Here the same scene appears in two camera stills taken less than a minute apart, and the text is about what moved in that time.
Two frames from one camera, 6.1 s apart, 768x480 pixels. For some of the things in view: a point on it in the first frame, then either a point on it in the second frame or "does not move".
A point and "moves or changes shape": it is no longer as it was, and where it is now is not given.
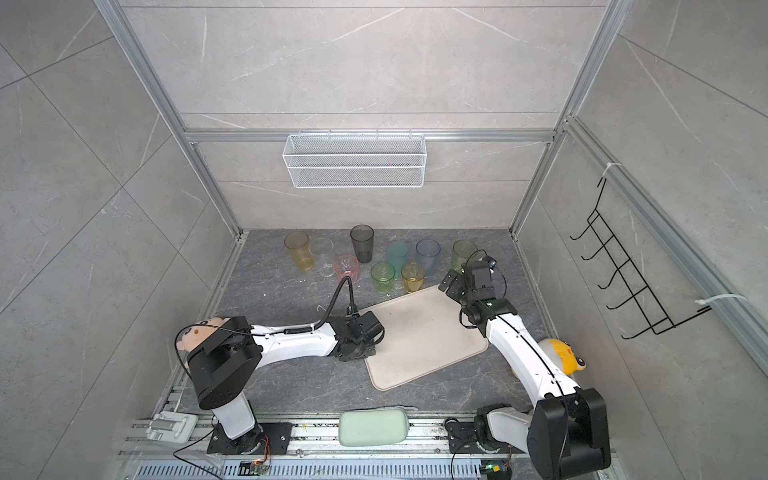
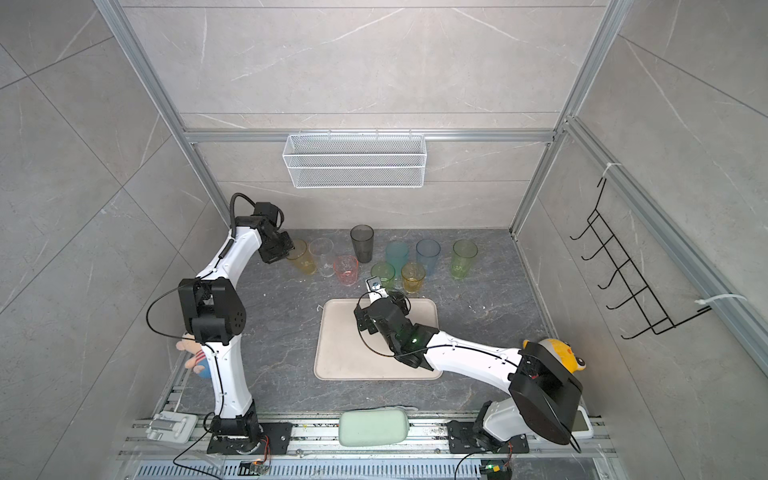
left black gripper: x=371 y=352 → x=289 y=247
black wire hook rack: x=655 y=319 does not move
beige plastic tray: x=423 y=333 moves or changes shape
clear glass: x=322 y=251 does not move
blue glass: x=428 y=252 does not move
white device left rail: x=173 y=427 does not move
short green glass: x=382 y=275 does not move
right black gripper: x=454 y=292 → x=367 y=320
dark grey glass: x=362 y=236 does not move
